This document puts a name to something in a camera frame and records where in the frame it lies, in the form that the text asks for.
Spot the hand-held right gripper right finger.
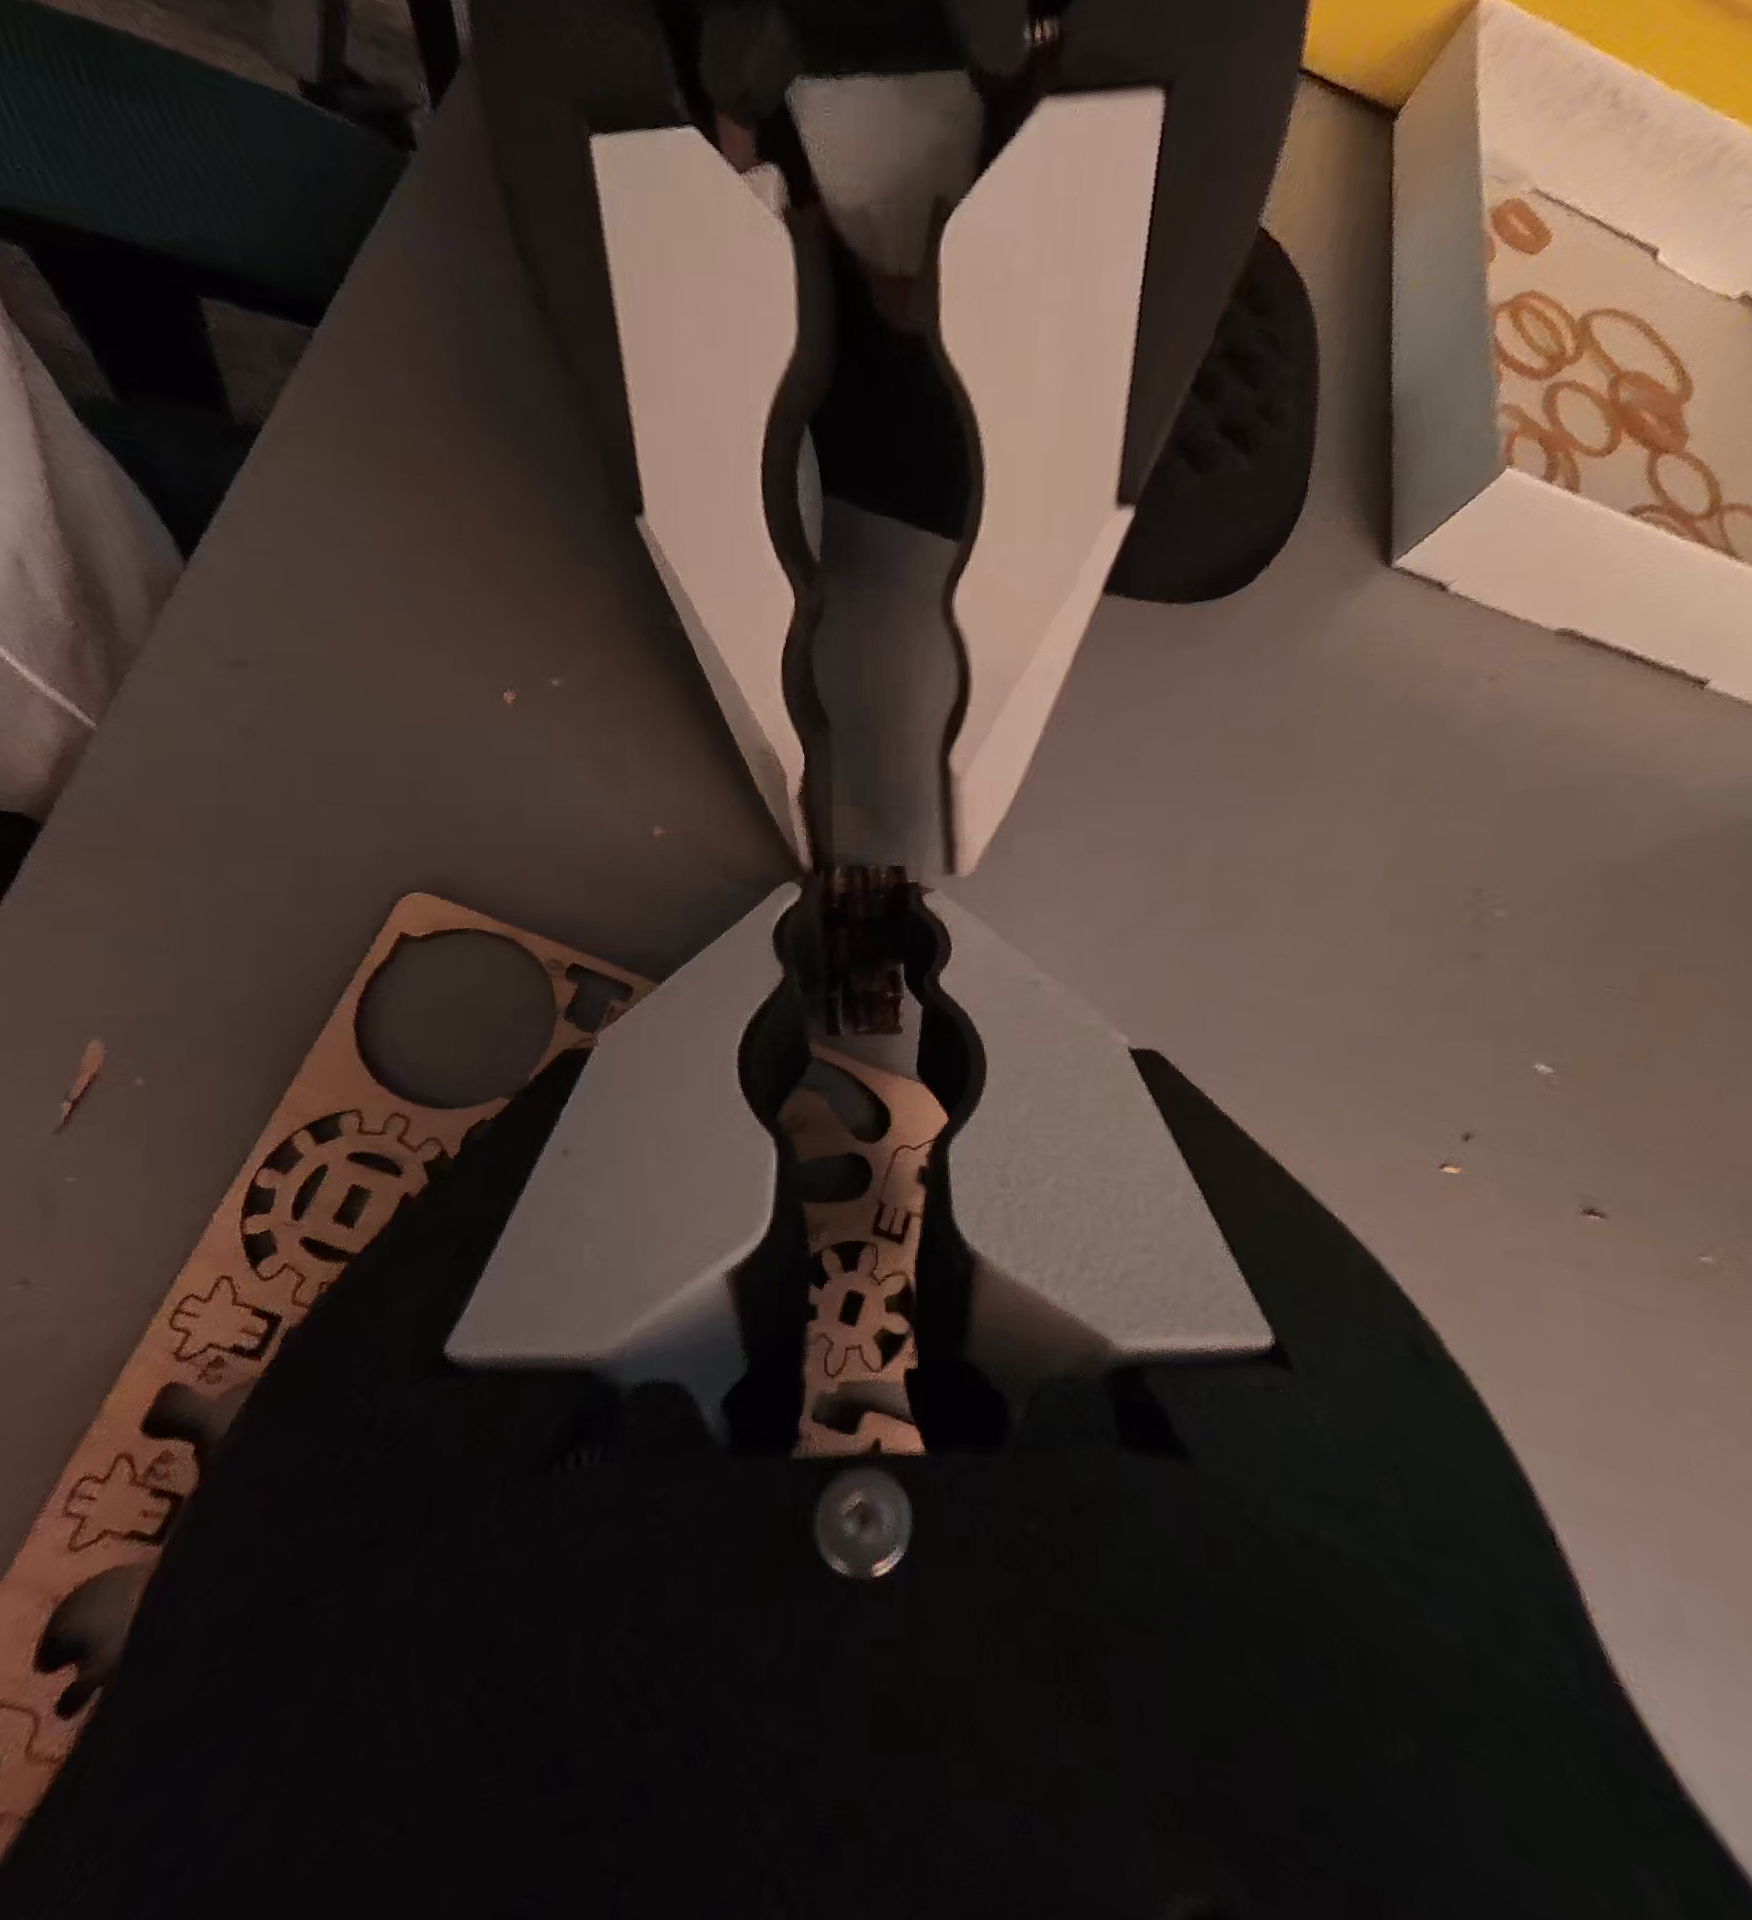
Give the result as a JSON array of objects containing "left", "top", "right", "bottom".
[{"left": 905, "top": 899, "right": 1278, "bottom": 1456}]

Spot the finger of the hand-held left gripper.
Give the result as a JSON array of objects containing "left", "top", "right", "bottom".
[
  {"left": 928, "top": 84, "right": 1174, "bottom": 879},
  {"left": 588, "top": 123, "right": 841, "bottom": 874}
]

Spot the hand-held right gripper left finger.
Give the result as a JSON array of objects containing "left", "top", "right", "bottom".
[{"left": 442, "top": 881, "right": 837, "bottom": 1456}]

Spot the small wooden model part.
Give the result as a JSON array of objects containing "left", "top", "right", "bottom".
[{"left": 808, "top": 860, "right": 920, "bottom": 1041}]

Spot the laser-cut wooden parts sheet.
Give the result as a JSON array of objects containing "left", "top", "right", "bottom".
[{"left": 0, "top": 891, "right": 953, "bottom": 1920}]

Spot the yellow plastic bin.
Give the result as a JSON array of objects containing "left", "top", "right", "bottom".
[{"left": 1299, "top": 0, "right": 1752, "bottom": 114}]

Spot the pile of tan rubber bands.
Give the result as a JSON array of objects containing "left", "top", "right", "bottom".
[{"left": 1483, "top": 196, "right": 1752, "bottom": 578}]

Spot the white cardboard box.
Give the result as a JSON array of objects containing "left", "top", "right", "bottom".
[{"left": 1389, "top": 0, "right": 1752, "bottom": 695}]

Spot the dark teal chair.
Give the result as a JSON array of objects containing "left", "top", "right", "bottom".
[{"left": 0, "top": 0, "right": 416, "bottom": 560}]

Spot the person's white shirt torso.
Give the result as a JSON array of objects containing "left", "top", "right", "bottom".
[{"left": 0, "top": 90, "right": 192, "bottom": 1052}]

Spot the thin white cord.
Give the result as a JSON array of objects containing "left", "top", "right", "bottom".
[{"left": 0, "top": 588, "right": 120, "bottom": 649}]

